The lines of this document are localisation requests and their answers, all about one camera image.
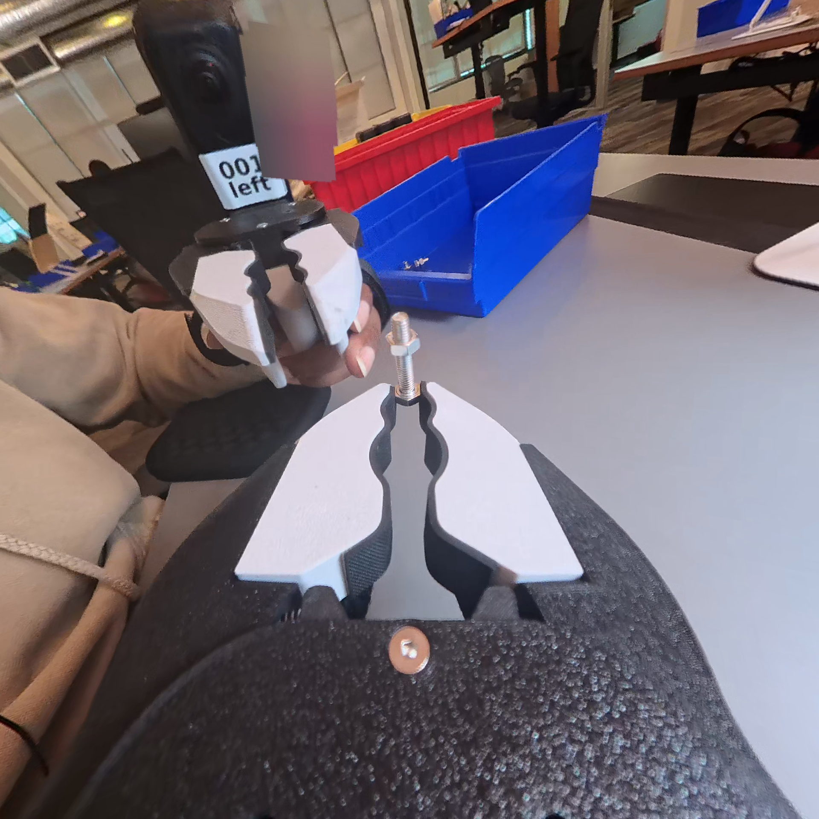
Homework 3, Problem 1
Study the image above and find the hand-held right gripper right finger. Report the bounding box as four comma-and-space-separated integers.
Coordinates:
424, 380, 586, 596

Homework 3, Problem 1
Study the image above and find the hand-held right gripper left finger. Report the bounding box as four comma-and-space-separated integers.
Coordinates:
236, 382, 395, 600

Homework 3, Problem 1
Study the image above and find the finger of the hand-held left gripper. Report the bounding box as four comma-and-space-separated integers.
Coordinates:
297, 215, 368, 357
190, 250, 289, 389

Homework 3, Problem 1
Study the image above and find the blue plastic bin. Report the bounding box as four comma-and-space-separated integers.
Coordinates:
698, 0, 794, 37
349, 116, 605, 318

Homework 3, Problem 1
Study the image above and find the person's left forearm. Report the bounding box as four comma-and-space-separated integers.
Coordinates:
0, 288, 276, 430

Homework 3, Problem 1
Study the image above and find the person's left hand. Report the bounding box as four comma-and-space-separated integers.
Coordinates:
279, 285, 385, 389

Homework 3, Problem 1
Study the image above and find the black wrist rest pad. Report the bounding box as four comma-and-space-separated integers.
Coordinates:
145, 384, 334, 483

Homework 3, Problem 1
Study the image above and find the yellow plastic bin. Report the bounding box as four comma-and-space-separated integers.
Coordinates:
333, 109, 449, 157

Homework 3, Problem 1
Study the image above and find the black mesh office chair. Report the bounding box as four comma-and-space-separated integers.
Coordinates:
58, 148, 212, 302

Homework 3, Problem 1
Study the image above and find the red plastic bin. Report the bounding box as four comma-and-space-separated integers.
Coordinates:
308, 96, 502, 212

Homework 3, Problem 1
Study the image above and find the person's torso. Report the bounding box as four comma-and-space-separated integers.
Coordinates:
0, 378, 167, 819

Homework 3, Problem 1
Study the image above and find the wooden standing desk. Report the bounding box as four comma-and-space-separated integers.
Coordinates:
433, 0, 564, 97

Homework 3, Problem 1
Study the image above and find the white document stand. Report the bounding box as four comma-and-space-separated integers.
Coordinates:
753, 221, 819, 290

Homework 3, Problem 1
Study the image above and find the wooden office desk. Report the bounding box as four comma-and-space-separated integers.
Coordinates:
615, 20, 819, 154

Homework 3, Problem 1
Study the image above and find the thin black cable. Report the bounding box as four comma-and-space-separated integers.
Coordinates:
0, 711, 52, 775

